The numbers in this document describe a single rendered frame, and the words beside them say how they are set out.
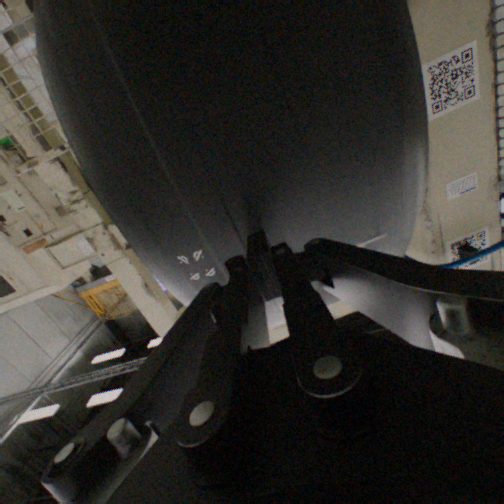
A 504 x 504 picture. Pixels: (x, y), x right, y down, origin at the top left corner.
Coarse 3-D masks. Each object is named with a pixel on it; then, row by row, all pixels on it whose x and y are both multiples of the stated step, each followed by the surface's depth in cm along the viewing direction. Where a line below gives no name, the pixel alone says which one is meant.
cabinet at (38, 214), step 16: (0, 160) 347; (0, 176) 356; (16, 176) 356; (32, 176) 373; (0, 192) 367; (16, 192) 365; (32, 192) 366; (48, 192) 388; (0, 208) 379; (16, 208) 376; (32, 208) 374; (48, 208) 380; (0, 224) 390; (16, 224) 388; (32, 224) 386; (48, 224) 384; (64, 224) 396; (16, 240) 401; (32, 240) 399
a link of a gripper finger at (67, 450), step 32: (192, 320) 11; (160, 352) 10; (192, 352) 11; (128, 384) 9; (160, 384) 9; (192, 384) 10; (96, 416) 8; (128, 416) 7; (160, 416) 8; (64, 448) 7; (96, 448) 7; (64, 480) 6
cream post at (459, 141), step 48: (432, 0) 34; (480, 0) 34; (432, 48) 36; (480, 48) 37; (480, 96) 39; (432, 144) 41; (480, 144) 42; (432, 192) 44; (480, 192) 45; (432, 240) 48
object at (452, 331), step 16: (448, 304) 6; (464, 304) 6; (432, 320) 7; (448, 320) 6; (464, 320) 6; (432, 336) 6; (448, 336) 6; (464, 336) 6; (480, 336) 6; (496, 336) 6; (448, 352) 6; (464, 352) 6; (480, 352) 5; (496, 352) 5
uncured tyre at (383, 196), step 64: (64, 0) 19; (128, 0) 18; (192, 0) 18; (256, 0) 17; (320, 0) 17; (384, 0) 18; (64, 64) 20; (128, 64) 18; (192, 64) 18; (256, 64) 18; (320, 64) 18; (384, 64) 19; (64, 128) 23; (128, 128) 19; (192, 128) 19; (256, 128) 19; (320, 128) 19; (384, 128) 20; (128, 192) 21; (192, 192) 20; (256, 192) 21; (320, 192) 21; (384, 192) 22
